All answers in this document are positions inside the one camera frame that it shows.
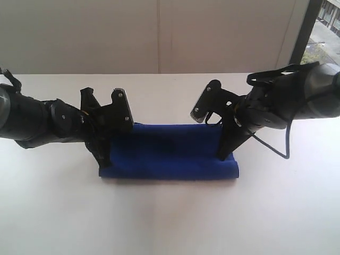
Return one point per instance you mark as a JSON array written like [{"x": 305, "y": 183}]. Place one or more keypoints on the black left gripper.
[{"x": 98, "y": 142}]

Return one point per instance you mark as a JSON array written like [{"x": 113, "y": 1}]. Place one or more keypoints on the dark window frame post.
[{"x": 307, "y": 25}]

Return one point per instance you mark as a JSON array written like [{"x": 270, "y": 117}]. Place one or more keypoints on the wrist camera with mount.
[
  {"x": 214, "y": 99},
  {"x": 114, "y": 117}
]

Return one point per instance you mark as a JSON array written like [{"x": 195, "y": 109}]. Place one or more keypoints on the blue microfibre cloth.
[{"x": 180, "y": 152}]

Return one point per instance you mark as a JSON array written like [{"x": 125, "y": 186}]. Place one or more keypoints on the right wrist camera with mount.
[{"x": 214, "y": 99}]

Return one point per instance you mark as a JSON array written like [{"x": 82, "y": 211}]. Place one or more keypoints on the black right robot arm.
[{"x": 277, "y": 98}]

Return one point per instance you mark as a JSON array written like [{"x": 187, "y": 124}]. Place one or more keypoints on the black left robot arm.
[{"x": 32, "y": 123}]

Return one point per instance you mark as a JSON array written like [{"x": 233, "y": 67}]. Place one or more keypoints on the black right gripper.
[{"x": 237, "y": 128}]

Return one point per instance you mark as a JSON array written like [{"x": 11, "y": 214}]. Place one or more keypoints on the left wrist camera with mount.
[{"x": 114, "y": 117}]

